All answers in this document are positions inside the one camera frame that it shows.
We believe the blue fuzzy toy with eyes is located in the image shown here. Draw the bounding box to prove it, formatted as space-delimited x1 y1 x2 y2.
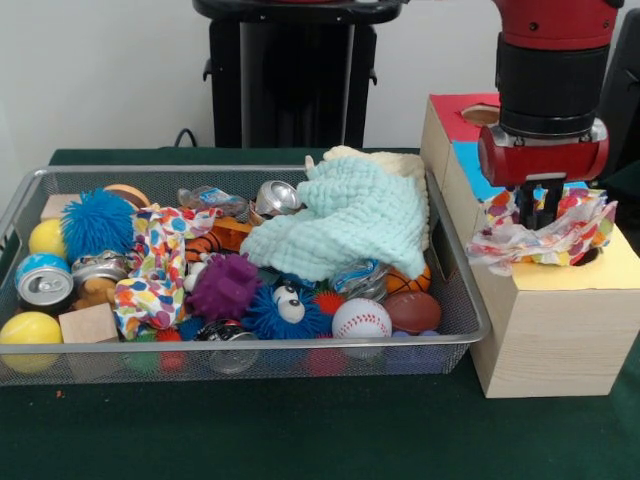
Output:
242 283 336 341

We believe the cream waffle cloth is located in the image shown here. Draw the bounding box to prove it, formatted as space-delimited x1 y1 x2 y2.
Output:
322 144 431 241

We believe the dark green tablecloth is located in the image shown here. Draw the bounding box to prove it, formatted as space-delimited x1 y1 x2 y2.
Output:
0 147 640 480
597 160 640 204

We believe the wire mesh bin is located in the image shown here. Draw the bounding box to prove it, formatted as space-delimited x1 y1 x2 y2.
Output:
0 165 491 387

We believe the blue spiky pom ball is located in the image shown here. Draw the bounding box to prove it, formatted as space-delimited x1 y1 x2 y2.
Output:
60 188 137 264

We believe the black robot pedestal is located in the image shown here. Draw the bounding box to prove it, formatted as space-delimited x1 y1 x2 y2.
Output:
192 0 409 149

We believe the mint waffle cloth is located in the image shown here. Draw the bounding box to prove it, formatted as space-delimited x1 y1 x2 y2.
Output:
239 154 432 279

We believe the colourful dotted cloth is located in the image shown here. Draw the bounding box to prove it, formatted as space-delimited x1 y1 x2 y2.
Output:
113 202 222 341
465 187 619 277

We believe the yellow ball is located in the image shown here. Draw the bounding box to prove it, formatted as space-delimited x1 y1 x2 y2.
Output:
0 311 65 375

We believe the brown toy football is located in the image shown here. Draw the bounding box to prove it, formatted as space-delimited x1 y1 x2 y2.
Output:
383 290 444 335

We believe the white toy baseball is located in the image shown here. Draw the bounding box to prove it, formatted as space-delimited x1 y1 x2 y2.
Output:
331 297 394 339

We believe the wooden box with three holes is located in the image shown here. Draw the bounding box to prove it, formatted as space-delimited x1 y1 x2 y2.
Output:
418 92 629 399

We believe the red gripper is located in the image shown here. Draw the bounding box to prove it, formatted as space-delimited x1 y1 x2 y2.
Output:
477 118 610 229

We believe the purple spiky toy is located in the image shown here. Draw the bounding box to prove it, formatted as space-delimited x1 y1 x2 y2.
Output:
185 253 264 321

